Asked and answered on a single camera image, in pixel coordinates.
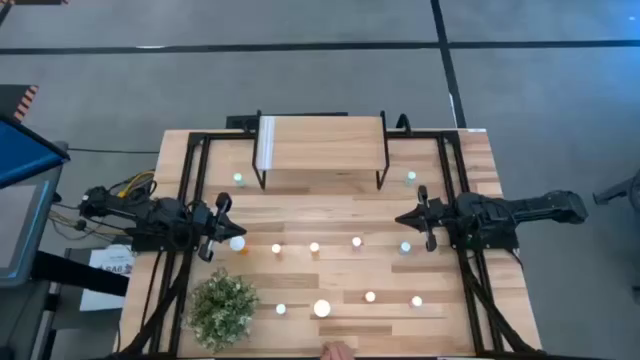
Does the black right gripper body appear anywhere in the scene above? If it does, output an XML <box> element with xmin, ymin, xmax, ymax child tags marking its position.
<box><xmin>418</xmin><ymin>185</ymin><xmax>454</xmax><ymax>253</ymax></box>

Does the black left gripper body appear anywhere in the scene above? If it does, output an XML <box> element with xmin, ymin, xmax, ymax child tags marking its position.
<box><xmin>192</xmin><ymin>191</ymin><xmax>233</xmax><ymax>263</ymax></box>

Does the large orange pill bottle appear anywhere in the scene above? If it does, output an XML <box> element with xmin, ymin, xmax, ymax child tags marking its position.
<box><xmin>312</xmin><ymin>298</ymin><xmax>333</xmax><ymax>320</ymax></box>
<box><xmin>228</xmin><ymin>234</ymin><xmax>250</xmax><ymax>256</ymax></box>

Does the green artificial plant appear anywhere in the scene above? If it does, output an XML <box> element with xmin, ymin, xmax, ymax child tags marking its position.
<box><xmin>184</xmin><ymin>267</ymin><xmax>261</xmax><ymax>354</ymax></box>

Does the black power strip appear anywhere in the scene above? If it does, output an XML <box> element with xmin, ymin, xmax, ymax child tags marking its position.
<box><xmin>225</xmin><ymin>113</ymin><xmax>261</xmax><ymax>132</ymax></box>

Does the white printed paper sheet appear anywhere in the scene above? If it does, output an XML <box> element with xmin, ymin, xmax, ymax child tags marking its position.
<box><xmin>79</xmin><ymin>243</ymin><xmax>136</xmax><ymax>312</ymax></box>

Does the black beam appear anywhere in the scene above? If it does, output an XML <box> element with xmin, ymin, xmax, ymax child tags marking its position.
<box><xmin>30</xmin><ymin>249</ymin><xmax>130</xmax><ymax>297</ymax></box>

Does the person's hand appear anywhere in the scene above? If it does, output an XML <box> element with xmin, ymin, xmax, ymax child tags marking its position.
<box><xmin>319</xmin><ymin>341</ymin><xmax>356</xmax><ymax>360</ymax></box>

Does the black chair base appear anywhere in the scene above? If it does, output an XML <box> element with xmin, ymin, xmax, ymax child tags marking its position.
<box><xmin>592</xmin><ymin>169</ymin><xmax>640</xmax><ymax>216</ymax></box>

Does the black-framed display screen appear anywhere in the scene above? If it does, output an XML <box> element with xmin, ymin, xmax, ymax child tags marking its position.
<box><xmin>0</xmin><ymin>115</ymin><xmax>71</xmax><ymax>190</ymax></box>

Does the black box with hazard stripes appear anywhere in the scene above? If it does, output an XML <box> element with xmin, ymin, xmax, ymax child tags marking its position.
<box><xmin>0</xmin><ymin>83</ymin><xmax>40</xmax><ymax>124</ymax></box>

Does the yellow cable bundle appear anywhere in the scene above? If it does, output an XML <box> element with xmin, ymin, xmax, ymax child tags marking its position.
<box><xmin>117</xmin><ymin>169</ymin><xmax>157</xmax><ymax>199</ymax></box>

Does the wooden shelf with black frame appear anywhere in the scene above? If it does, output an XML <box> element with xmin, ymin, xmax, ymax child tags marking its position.
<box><xmin>251</xmin><ymin>109</ymin><xmax>391</xmax><ymax>192</ymax></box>

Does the thin black floor cable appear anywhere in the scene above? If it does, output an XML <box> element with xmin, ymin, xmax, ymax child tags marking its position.
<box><xmin>67</xmin><ymin>146</ymin><xmax>161</xmax><ymax>155</ymax></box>

